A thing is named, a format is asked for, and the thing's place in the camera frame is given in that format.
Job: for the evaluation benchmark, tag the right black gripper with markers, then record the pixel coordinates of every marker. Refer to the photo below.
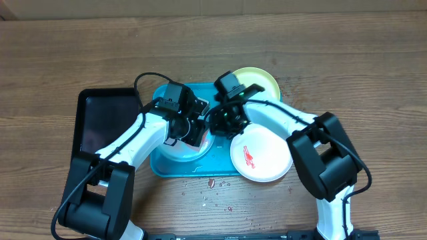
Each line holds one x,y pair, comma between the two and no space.
222,129

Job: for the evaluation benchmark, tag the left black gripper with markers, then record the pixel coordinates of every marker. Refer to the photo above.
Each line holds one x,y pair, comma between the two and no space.
194,139

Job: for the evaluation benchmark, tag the light blue plate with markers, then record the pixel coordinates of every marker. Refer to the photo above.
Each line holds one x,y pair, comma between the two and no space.
182,152

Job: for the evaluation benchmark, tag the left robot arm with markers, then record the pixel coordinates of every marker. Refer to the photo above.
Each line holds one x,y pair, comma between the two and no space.
98,193

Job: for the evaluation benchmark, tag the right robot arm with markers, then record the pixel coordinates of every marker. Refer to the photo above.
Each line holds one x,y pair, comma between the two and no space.
325,159

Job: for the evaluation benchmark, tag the black tray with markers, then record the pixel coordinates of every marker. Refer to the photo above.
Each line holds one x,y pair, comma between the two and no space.
102,116

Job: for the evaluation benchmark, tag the white plate with red stain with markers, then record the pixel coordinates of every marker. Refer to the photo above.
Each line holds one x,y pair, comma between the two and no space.
260,155

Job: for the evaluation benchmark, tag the yellow-green plate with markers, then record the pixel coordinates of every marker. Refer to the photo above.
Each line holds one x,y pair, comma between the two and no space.
253,75

